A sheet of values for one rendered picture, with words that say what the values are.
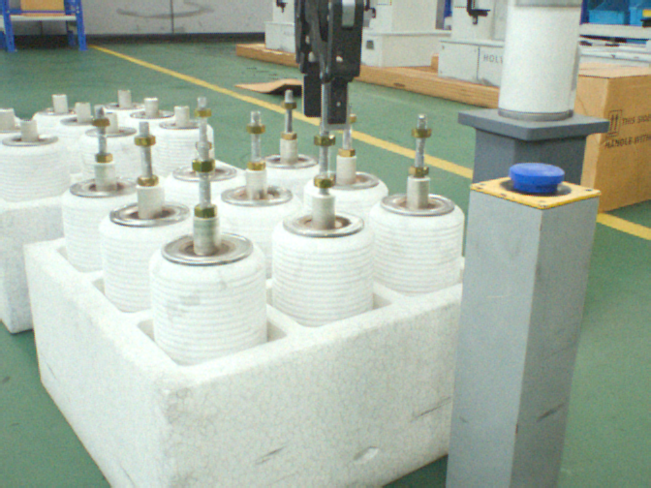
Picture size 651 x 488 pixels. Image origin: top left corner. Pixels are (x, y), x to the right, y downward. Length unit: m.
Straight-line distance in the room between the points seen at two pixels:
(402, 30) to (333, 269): 3.53
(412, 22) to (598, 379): 3.34
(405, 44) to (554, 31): 3.17
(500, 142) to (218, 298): 0.53
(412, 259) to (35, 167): 0.57
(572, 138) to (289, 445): 0.57
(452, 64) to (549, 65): 2.55
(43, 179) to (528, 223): 0.72
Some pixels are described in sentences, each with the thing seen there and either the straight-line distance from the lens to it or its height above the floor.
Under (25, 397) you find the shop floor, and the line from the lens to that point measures 0.92.
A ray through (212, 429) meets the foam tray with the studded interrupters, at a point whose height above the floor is 0.14.
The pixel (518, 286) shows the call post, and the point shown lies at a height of 0.25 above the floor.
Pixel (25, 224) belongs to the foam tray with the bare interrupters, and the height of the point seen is 0.16.
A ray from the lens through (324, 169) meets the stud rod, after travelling 0.64.
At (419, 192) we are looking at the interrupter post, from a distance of 0.71.
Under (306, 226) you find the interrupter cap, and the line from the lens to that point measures 0.65.
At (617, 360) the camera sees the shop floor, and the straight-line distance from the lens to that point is 1.03.
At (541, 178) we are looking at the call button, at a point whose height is 0.33.
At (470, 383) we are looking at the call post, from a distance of 0.61.
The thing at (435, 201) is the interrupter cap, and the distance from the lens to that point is 0.74.
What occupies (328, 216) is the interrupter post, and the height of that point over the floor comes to 0.26.
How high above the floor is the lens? 0.45
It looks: 19 degrees down
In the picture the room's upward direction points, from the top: 1 degrees clockwise
